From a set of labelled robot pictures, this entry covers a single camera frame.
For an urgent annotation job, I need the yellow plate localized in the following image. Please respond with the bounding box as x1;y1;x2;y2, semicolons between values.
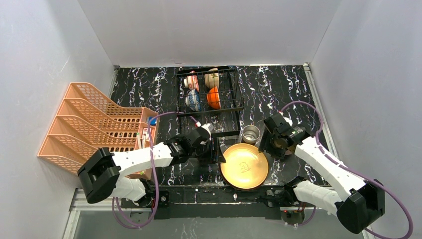
219;143;269;191

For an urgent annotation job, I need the blue floral bowl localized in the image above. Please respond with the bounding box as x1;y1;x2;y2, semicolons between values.
185;89;202;112

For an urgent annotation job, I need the orange glossy bowl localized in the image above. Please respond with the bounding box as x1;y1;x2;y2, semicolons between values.
207;87;221;110

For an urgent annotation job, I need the black wire dish rack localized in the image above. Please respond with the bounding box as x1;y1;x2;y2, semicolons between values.
175;66;244;139

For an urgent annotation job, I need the orange patterned bowl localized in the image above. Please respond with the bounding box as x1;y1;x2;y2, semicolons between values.
183;75;200;92

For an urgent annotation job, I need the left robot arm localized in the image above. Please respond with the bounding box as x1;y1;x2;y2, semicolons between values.
77;123;213;204

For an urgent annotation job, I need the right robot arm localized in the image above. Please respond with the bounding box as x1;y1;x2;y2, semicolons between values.
258;113;385;234

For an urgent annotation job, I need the stainless steel cup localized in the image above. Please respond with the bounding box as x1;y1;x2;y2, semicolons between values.
241;125;261;145

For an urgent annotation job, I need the blue eraser block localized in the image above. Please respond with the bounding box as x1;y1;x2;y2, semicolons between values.
147;117;157;126

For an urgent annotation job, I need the orange file organizer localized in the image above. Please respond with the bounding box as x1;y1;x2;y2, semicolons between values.
37;83;143;174

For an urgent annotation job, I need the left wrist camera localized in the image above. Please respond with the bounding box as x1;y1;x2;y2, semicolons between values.
201;123;214;134

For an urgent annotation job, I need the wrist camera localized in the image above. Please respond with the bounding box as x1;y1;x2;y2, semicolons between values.
280;113;293;126
201;123;214;134

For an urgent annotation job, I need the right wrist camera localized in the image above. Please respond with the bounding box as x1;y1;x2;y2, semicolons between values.
280;113;293;126

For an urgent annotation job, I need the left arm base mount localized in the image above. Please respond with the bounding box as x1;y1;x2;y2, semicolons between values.
120;189;170;209

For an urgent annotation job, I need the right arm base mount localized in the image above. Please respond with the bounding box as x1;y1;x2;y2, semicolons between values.
255;176;317;228

